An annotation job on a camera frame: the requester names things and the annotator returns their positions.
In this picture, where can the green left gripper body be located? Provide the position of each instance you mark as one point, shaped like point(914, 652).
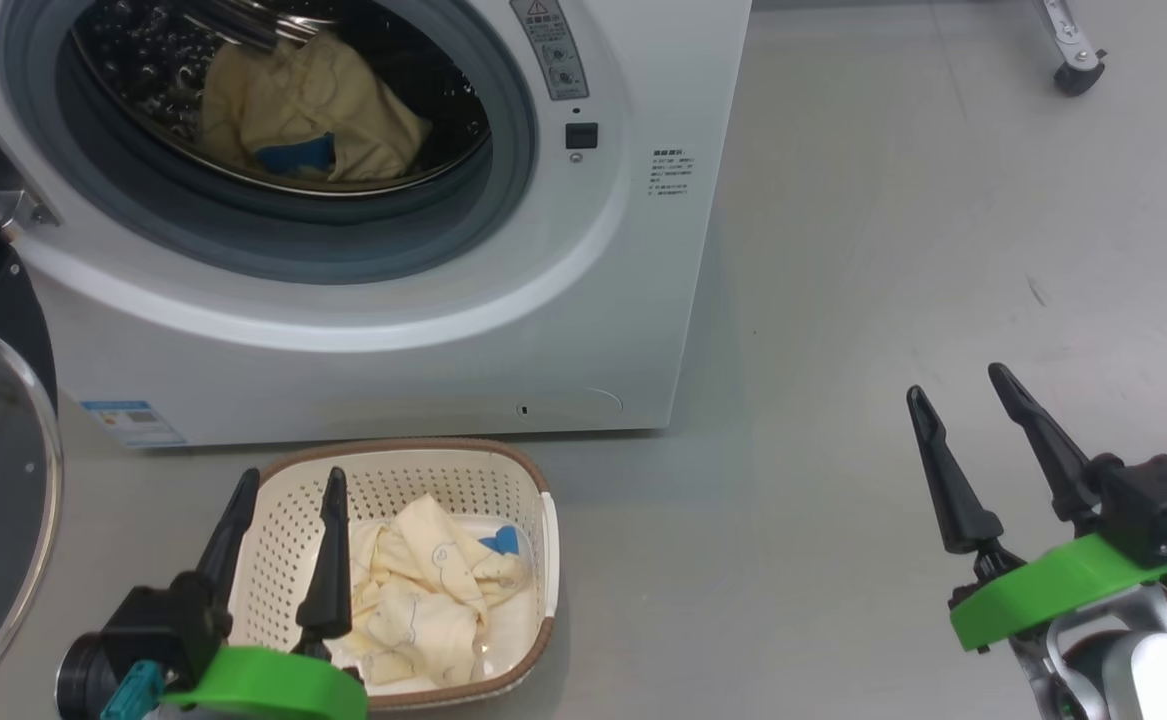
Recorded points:
point(263, 685)

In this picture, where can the round white filter flap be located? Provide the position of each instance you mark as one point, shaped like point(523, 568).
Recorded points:
point(588, 405)

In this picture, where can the white front-load washing machine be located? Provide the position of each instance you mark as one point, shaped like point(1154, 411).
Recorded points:
point(593, 300)

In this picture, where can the blue energy label sticker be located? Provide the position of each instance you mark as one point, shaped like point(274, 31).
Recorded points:
point(133, 423)

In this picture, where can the grey warning sticker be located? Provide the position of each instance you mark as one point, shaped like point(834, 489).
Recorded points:
point(553, 50)

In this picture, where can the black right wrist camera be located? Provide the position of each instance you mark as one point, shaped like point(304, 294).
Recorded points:
point(1153, 505)

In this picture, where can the black door latch socket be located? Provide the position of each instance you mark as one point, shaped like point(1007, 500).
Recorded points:
point(582, 136)

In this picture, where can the stainless steel washing machine drum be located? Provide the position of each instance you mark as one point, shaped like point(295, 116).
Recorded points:
point(143, 60)

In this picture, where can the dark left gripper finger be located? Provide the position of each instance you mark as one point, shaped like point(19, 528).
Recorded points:
point(328, 590)
point(228, 550)

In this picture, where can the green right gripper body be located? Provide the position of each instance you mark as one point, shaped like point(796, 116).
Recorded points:
point(1033, 590)

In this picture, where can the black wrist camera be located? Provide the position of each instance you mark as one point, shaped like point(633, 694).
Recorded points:
point(1153, 505)
point(163, 625)

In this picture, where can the cream garment with blue patch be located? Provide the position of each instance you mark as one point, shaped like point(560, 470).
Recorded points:
point(423, 600)
point(323, 100)

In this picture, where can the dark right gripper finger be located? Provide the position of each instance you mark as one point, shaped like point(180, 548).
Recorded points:
point(1043, 430)
point(958, 510)

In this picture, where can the cream perforated laundry basket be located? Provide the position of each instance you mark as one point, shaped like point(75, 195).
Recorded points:
point(423, 480)

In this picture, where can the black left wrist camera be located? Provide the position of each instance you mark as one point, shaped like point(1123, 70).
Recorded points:
point(163, 625)

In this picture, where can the metal leg with black caster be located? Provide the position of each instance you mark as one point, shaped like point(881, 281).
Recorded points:
point(1080, 78)

